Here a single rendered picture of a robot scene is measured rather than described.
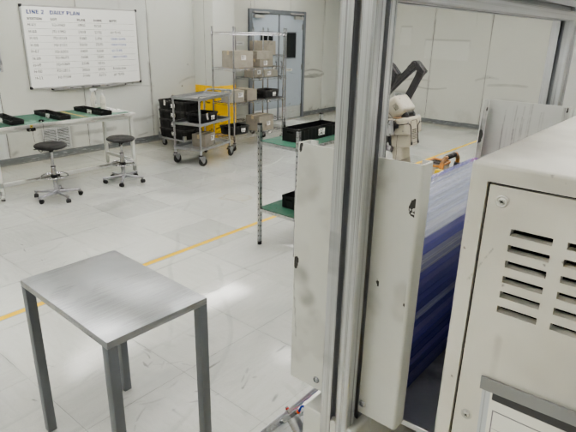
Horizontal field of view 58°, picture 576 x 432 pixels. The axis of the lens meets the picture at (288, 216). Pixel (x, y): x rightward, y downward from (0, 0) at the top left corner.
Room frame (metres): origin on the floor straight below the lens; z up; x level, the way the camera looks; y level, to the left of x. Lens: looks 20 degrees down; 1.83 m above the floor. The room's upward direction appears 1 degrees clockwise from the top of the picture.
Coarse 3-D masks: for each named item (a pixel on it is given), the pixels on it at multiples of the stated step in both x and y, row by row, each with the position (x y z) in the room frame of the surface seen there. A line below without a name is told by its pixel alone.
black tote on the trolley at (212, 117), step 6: (186, 114) 7.45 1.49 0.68; (192, 114) 7.40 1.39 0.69; (198, 114) 7.36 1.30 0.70; (204, 114) 7.36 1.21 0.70; (210, 114) 7.50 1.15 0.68; (216, 114) 7.65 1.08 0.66; (192, 120) 7.43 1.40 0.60; (198, 120) 7.38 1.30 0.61; (204, 120) 7.37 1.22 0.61; (210, 120) 7.53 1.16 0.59
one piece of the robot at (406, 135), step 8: (400, 120) 3.88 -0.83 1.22; (408, 120) 3.89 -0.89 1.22; (416, 120) 3.99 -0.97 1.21; (400, 128) 3.88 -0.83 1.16; (408, 128) 3.88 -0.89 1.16; (416, 128) 3.98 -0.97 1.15; (392, 136) 3.98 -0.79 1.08; (400, 136) 3.94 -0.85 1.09; (408, 136) 3.90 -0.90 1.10; (416, 136) 3.97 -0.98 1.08; (392, 144) 3.98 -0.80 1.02; (400, 144) 3.93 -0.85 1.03; (408, 144) 3.90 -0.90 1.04; (416, 144) 3.98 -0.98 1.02; (400, 152) 3.94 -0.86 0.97; (408, 152) 4.00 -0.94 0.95; (408, 160) 4.04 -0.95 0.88
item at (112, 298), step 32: (96, 256) 2.25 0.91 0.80; (32, 288) 1.92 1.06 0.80; (64, 288) 1.92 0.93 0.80; (96, 288) 1.93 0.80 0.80; (128, 288) 1.94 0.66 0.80; (160, 288) 1.94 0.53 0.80; (32, 320) 1.97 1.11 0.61; (96, 320) 1.68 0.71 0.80; (128, 320) 1.69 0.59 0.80; (160, 320) 1.70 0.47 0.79; (128, 352) 2.31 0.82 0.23; (128, 384) 2.29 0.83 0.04
